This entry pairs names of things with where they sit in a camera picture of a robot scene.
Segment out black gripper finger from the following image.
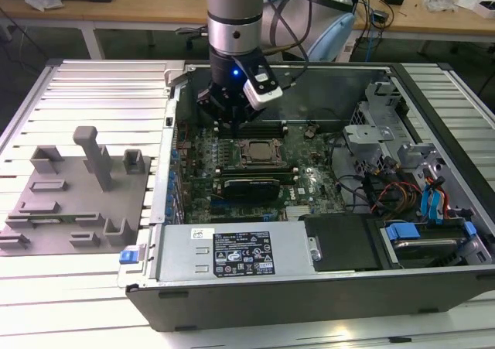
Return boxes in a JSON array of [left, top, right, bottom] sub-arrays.
[[236, 107, 268, 138], [196, 87, 237, 138]]

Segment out silver CPU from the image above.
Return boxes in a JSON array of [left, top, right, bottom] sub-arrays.
[[248, 142, 275, 163]]

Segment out CPU socket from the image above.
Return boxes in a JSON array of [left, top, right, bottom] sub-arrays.
[[237, 137, 285, 169]]

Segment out black RAM slot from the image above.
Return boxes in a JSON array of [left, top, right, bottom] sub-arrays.
[[216, 127, 288, 139], [217, 170, 299, 180], [215, 165, 299, 173], [247, 118, 288, 129]]

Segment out black graphics card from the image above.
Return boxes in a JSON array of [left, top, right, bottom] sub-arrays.
[[222, 176, 282, 203]]

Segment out green motherboard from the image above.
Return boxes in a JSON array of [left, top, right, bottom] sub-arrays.
[[172, 122, 347, 224]]

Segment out silver chipset heatsink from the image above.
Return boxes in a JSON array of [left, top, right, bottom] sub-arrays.
[[285, 205, 310, 222]]

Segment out silver metal drive cage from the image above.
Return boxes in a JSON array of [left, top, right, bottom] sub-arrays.
[[342, 123, 398, 172]]

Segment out black drive bay cover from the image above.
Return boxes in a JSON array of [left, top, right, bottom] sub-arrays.
[[299, 213, 387, 273]]

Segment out silver power supply unit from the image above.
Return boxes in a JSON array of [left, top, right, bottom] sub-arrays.
[[154, 221, 323, 284]]

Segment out grey plastic parts rack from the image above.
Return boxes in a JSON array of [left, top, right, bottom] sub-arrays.
[[0, 125, 152, 257]]

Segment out hard disk blue carrier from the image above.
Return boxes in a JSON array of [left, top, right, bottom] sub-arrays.
[[381, 219, 480, 269]]

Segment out black open PC case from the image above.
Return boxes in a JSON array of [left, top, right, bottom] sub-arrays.
[[125, 60, 495, 333]]

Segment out green RAM stick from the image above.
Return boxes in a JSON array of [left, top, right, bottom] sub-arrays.
[[26, 216, 80, 224]]

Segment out white cardboard box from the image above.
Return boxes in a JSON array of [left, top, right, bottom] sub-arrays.
[[476, 0, 495, 19]]

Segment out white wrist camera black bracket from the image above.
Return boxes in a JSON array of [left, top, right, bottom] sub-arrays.
[[231, 54, 284, 111]]

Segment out wooden desk white frame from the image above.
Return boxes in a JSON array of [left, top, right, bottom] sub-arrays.
[[0, 0, 495, 62]]

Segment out black wire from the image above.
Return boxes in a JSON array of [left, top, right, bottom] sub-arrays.
[[336, 173, 387, 214]]

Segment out red yellow power wire bundle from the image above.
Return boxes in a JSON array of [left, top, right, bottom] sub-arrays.
[[371, 182, 422, 214]]

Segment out blue flat data wire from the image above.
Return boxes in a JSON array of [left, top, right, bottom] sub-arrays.
[[419, 184, 449, 226]]

